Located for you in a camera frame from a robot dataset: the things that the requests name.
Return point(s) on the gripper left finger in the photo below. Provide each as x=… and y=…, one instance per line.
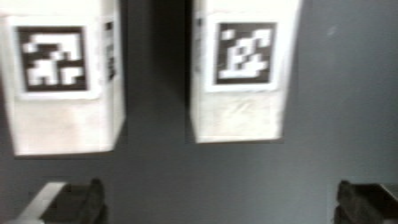
x=67, y=204

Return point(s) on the white table leg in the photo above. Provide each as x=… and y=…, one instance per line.
x=61, y=75
x=244, y=37

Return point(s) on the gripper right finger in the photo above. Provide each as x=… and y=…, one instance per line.
x=367, y=203

